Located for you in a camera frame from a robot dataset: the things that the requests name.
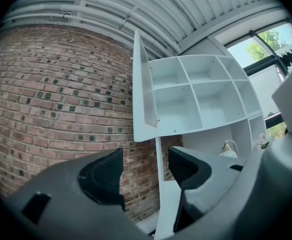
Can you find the black framed window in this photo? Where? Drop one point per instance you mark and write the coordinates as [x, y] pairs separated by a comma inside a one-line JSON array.
[[261, 64]]

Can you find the white open shelf cabinet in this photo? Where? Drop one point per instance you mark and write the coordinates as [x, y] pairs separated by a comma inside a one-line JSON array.
[[206, 101]]

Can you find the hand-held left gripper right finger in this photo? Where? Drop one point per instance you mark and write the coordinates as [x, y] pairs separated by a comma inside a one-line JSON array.
[[211, 174]]

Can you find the white and gold table lamp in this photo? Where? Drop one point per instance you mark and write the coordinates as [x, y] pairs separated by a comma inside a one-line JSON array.
[[229, 151]]

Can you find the white cabinet door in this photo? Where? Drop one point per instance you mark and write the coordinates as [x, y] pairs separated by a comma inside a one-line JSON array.
[[138, 104]]

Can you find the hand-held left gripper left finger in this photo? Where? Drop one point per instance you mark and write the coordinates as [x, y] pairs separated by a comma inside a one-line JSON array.
[[68, 199]]

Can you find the pale flower bouquet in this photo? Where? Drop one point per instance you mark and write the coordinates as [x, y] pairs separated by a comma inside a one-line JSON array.
[[262, 141]]

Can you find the row of white ceiling pipes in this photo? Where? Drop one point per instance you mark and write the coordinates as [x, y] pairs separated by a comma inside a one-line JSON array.
[[85, 6]]

